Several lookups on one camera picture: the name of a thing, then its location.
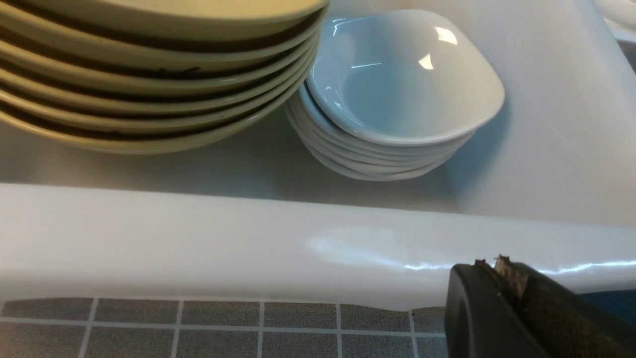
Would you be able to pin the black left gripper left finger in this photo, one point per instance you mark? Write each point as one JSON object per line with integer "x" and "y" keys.
{"x": 480, "y": 321}

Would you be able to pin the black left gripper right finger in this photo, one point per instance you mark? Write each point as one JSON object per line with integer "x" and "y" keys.
{"x": 566, "y": 325}

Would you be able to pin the beige noodle bowl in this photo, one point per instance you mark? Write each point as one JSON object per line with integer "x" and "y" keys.
{"x": 188, "y": 20}

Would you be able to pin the bottom beige stacked bowl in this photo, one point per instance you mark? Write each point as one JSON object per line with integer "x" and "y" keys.
{"x": 130, "y": 145}

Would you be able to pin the beige stacked bowl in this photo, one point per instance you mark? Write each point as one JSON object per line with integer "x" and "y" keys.
{"x": 41, "y": 113}
{"x": 130, "y": 145}
{"x": 18, "y": 84}
{"x": 54, "y": 69}

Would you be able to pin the beige bowl stack top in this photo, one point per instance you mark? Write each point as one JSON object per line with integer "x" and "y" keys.
{"x": 95, "y": 51}

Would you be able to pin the large white plastic bin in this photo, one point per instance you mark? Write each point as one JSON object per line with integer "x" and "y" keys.
{"x": 550, "y": 182}

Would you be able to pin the white dish stack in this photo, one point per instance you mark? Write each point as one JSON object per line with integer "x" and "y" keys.
{"x": 358, "y": 159}

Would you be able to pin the white square dish in bin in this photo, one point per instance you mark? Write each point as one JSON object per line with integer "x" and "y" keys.
{"x": 403, "y": 78}

